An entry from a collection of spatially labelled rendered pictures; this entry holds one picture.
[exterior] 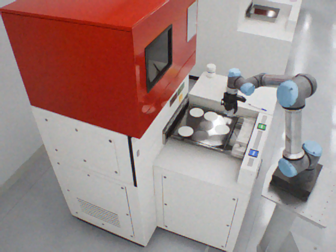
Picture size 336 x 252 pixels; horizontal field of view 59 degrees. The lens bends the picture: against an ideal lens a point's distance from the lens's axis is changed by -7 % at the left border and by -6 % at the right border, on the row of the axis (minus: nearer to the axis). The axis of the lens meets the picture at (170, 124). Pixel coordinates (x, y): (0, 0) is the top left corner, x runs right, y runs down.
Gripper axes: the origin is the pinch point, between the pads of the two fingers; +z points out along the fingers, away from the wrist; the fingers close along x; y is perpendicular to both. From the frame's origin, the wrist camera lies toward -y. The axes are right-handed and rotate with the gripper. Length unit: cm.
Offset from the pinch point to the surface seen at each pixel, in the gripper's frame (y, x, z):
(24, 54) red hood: 111, -35, -60
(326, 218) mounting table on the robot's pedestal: -8, 85, 17
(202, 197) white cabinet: 37, 27, 33
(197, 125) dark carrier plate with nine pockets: 19.3, -11.4, 9.1
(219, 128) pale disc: 7.7, -0.9, 9.2
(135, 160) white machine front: 73, 12, -6
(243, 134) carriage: -4.7, 9.5, 11.3
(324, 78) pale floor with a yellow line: -253, -96, 101
